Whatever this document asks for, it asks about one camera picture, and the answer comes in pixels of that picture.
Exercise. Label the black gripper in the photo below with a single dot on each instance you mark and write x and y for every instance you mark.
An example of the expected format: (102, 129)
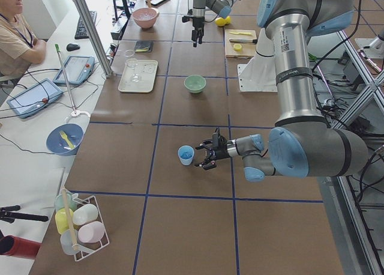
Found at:
(221, 152)
(197, 24)

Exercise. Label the light blue cup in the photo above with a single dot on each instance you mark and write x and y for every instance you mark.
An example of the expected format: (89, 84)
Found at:
(186, 154)

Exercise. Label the green bowl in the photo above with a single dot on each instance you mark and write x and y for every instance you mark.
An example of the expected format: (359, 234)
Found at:
(195, 83)

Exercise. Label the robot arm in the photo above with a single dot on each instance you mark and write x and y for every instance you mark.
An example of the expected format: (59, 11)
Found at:
(300, 144)
(222, 8)

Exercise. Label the pink bowl with ice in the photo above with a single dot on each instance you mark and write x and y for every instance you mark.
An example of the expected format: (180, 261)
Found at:
(145, 17)

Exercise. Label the blue bowl with fork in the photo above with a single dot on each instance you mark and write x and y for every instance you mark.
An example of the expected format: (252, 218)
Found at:
(65, 140)

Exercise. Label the yellow lemon front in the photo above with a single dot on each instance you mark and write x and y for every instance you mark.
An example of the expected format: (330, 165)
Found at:
(220, 22)

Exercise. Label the yellow lemon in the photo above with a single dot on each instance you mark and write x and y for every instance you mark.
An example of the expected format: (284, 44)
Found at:
(228, 20)
(220, 22)

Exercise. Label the yellow lemon rear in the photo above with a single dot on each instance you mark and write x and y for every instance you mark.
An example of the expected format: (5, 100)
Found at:
(228, 20)

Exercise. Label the lemon half slice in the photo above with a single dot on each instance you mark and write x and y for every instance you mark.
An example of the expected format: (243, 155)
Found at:
(237, 47)

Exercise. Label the bamboo cutting board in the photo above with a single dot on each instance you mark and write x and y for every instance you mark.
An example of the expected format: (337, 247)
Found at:
(248, 50)

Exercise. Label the steel muddler black tip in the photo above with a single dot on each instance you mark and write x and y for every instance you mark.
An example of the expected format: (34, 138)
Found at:
(253, 41)

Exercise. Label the yellow plastic knife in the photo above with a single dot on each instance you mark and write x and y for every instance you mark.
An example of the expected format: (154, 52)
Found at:
(241, 33)

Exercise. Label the grey folded cloth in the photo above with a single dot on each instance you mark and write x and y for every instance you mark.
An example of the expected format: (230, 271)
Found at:
(143, 46)

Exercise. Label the cream bear tray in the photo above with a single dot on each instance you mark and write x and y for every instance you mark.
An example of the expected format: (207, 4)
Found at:
(147, 70)

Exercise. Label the clear wine glass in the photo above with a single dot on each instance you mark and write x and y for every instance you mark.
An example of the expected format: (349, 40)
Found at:
(132, 64)

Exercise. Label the glass petri dish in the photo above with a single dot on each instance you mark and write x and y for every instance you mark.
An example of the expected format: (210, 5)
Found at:
(129, 53)

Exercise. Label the far teach pendant tablet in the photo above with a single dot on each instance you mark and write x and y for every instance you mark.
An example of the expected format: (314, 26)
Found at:
(78, 68)

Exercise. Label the teach pendant tablet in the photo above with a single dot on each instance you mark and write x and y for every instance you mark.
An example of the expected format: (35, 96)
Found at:
(78, 68)
(35, 98)

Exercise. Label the black computer mouse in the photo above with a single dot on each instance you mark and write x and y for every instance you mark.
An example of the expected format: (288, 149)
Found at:
(72, 47)

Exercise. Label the rod with green tip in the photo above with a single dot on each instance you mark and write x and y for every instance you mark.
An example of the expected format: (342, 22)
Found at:
(75, 112)

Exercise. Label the near teach pendant tablet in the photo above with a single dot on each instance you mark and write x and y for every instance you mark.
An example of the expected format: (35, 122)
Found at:
(35, 98)

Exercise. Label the seated person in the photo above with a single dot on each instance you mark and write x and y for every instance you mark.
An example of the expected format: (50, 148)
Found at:
(20, 47)

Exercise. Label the black tripod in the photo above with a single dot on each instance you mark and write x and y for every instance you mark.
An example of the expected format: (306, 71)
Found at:
(11, 213)

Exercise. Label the red cylinder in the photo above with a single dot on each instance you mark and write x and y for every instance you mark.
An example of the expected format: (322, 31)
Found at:
(19, 247)

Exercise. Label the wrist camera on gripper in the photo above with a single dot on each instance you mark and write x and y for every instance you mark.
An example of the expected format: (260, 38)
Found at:
(217, 139)
(187, 18)

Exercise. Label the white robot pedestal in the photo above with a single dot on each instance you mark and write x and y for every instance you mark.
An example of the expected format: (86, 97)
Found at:
(258, 75)

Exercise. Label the aluminium frame post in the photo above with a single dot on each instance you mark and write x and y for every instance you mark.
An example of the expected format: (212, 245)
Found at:
(94, 37)

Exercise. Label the white wire cup rack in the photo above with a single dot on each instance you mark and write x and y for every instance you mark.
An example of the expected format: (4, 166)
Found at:
(80, 225)

